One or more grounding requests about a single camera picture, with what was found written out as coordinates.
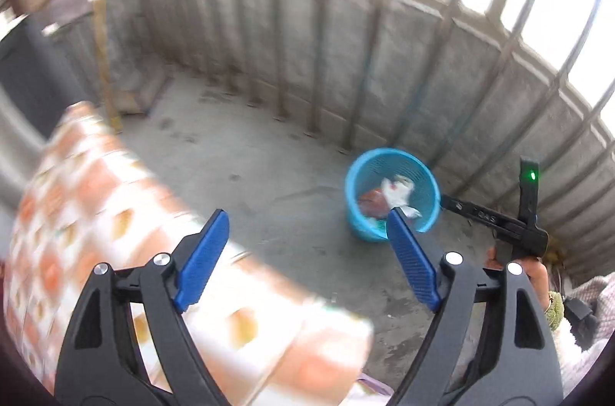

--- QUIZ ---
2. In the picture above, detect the white plastic bag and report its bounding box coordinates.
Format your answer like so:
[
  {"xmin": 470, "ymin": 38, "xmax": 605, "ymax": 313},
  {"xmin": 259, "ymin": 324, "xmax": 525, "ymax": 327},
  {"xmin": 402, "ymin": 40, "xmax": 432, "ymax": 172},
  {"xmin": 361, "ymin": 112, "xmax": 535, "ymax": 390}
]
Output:
[{"xmin": 381, "ymin": 175, "xmax": 422, "ymax": 220}]

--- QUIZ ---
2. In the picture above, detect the green plastic bag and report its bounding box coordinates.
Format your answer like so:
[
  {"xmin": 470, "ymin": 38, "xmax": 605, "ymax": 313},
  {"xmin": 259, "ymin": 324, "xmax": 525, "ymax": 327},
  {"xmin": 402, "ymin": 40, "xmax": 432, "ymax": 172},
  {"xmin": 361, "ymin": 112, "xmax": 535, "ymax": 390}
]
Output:
[{"xmin": 367, "ymin": 218, "xmax": 387, "ymax": 235}]

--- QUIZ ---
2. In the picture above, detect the red plastic bag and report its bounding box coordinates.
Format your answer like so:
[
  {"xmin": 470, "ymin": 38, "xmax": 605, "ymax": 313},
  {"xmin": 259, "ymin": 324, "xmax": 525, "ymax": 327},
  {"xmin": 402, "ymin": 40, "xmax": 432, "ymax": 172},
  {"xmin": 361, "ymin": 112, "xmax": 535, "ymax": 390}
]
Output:
[{"xmin": 356, "ymin": 188, "xmax": 390, "ymax": 220}]

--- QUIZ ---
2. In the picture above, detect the blue plastic trash basket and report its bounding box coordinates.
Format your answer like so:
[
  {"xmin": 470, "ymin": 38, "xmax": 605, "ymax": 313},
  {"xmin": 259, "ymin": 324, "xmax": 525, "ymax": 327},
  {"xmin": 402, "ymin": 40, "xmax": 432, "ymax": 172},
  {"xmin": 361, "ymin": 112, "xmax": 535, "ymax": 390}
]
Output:
[{"xmin": 344, "ymin": 148, "xmax": 441, "ymax": 243}]

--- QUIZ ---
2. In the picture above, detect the person right hand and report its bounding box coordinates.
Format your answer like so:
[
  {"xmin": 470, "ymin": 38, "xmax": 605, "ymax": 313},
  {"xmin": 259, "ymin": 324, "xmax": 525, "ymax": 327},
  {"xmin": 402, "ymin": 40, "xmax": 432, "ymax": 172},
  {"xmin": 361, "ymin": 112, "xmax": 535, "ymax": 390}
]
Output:
[{"xmin": 486, "ymin": 247, "xmax": 550, "ymax": 312}]

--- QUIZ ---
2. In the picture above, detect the green fluffy garment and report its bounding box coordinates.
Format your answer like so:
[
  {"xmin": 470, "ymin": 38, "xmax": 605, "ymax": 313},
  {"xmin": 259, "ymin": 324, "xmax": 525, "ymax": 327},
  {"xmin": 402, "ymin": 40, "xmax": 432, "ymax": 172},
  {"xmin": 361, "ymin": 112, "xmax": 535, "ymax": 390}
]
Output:
[{"xmin": 544, "ymin": 291, "xmax": 564, "ymax": 332}]

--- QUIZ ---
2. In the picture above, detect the patterned plastic tablecloth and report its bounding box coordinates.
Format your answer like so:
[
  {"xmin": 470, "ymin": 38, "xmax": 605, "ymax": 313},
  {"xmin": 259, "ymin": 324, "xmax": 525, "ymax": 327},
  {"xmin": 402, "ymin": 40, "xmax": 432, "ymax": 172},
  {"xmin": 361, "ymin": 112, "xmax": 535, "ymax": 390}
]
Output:
[{"xmin": 3, "ymin": 100, "xmax": 376, "ymax": 406}]

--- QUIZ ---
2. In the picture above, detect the metal balcony railing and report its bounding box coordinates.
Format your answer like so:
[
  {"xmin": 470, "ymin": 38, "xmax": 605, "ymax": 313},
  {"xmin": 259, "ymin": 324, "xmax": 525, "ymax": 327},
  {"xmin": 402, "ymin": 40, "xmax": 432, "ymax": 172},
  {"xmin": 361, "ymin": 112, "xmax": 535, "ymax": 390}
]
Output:
[{"xmin": 128, "ymin": 0, "xmax": 614, "ymax": 282}]

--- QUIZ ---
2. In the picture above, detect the yellow broom handle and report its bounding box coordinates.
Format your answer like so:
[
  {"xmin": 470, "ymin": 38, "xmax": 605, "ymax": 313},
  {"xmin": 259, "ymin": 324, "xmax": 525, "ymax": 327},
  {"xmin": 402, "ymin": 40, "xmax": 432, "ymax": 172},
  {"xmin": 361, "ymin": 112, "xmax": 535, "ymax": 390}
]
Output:
[{"xmin": 92, "ymin": 0, "xmax": 123, "ymax": 134}]

